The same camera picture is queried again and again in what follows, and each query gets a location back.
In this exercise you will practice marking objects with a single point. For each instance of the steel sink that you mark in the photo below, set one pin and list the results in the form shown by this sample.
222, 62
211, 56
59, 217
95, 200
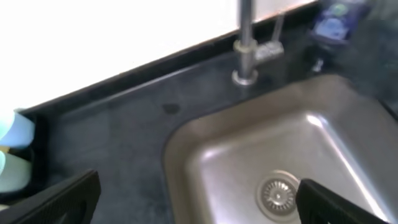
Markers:
248, 140

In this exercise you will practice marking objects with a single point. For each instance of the blue soap bottle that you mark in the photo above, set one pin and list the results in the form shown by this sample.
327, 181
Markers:
335, 21

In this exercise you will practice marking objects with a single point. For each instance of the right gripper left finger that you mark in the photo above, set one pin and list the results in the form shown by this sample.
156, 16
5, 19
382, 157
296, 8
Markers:
62, 199

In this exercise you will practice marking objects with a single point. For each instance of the steel tap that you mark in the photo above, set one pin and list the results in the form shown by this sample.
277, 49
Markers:
246, 46

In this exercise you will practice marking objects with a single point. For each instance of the green cup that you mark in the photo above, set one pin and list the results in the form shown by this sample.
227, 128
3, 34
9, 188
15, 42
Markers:
15, 172

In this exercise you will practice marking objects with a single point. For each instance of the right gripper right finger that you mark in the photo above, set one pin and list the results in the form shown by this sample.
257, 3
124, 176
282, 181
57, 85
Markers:
323, 205

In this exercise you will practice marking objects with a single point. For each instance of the blue cup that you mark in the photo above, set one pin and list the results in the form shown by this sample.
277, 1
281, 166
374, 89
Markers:
21, 132

